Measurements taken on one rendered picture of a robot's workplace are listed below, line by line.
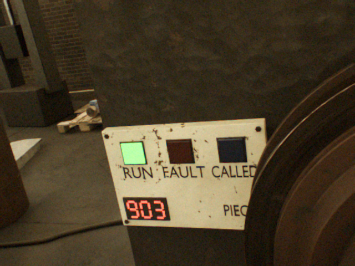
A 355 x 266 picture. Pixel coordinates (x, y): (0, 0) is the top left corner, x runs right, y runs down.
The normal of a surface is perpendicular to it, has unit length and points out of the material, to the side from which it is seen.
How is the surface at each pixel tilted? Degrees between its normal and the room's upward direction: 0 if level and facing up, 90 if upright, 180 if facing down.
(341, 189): 55
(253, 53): 90
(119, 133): 90
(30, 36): 90
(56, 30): 90
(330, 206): 60
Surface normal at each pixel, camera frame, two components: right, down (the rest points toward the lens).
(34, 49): -0.44, 0.36
